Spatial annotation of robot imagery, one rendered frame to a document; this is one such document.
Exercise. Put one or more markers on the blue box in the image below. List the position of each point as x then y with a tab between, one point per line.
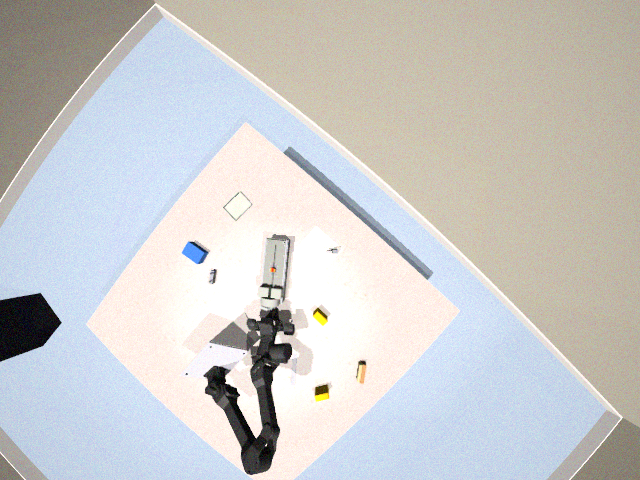
194	252

